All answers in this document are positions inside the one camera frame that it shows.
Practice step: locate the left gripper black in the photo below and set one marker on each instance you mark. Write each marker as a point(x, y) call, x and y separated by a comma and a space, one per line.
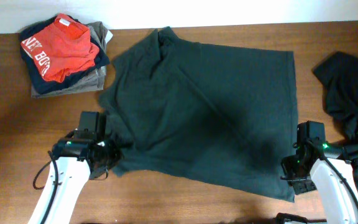
point(117, 155)

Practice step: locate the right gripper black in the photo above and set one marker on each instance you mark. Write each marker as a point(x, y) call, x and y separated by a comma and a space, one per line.
point(286, 161)

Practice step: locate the dark teal t-shirt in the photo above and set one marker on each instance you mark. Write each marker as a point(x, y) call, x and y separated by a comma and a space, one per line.
point(217, 114)

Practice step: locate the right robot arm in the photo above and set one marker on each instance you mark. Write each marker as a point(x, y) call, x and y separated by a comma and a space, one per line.
point(321, 166)

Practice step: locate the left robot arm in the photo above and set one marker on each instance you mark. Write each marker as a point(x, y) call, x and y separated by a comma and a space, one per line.
point(85, 153)

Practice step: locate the folded grey garment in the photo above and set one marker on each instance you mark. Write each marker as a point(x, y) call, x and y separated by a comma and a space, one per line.
point(94, 80)

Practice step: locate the black garment pile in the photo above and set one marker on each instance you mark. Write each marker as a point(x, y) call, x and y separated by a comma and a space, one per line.
point(339, 75)

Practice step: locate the folded navy blue garment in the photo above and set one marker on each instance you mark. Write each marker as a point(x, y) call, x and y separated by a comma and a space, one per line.
point(41, 86)

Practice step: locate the folded orange printed t-shirt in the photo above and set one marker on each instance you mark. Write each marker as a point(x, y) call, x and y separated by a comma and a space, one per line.
point(61, 48)

